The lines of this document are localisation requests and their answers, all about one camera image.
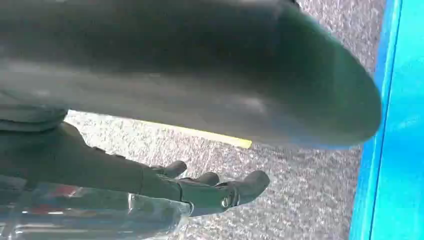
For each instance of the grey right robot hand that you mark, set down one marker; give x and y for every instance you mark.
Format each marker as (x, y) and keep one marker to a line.
(205, 66)

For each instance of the yellow floor tape strip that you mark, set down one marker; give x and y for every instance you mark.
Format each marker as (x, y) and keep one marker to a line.
(215, 136)

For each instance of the shiny silver metal part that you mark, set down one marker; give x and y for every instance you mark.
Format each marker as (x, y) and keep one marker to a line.
(82, 215)

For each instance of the blue plastic bin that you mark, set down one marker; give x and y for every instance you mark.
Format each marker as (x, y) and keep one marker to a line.
(397, 132)

